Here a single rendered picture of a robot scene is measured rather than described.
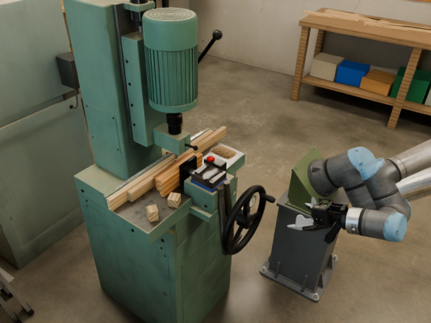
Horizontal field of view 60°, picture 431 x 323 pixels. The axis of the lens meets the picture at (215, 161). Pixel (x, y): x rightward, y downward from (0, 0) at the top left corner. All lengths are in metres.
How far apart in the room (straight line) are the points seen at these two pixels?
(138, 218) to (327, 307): 1.30
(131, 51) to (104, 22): 0.12
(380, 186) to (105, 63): 1.03
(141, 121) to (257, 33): 3.61
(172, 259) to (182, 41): 0.81
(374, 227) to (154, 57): 0.88
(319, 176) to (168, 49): 0.98
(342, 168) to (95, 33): 1.16
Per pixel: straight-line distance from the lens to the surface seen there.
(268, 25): 4.83
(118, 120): 1.48
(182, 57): 1.23
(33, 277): 2.48
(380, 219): 1.29
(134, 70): 1.36
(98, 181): 1.68
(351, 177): 1.77
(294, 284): 2.28
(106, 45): 1.37
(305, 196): 1.85
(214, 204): 1.34
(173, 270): 1.55
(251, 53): 5.02
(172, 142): 1.42
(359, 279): 2.45
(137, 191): 1.39
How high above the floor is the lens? 1.81
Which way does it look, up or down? 36 degrees down
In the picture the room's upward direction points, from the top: 2 degrees clockwise
